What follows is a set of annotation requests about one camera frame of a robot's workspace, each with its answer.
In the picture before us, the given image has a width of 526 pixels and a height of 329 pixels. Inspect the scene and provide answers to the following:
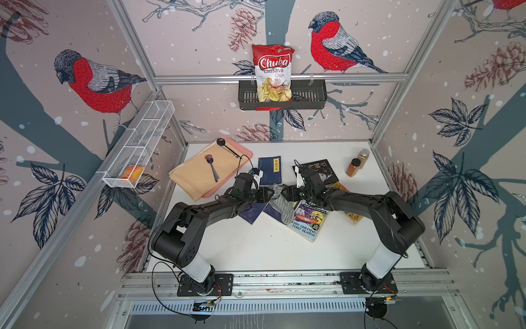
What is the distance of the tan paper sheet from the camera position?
103 centimetres

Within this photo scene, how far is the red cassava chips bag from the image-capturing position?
83 centimetres

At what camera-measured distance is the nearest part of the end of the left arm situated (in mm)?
735
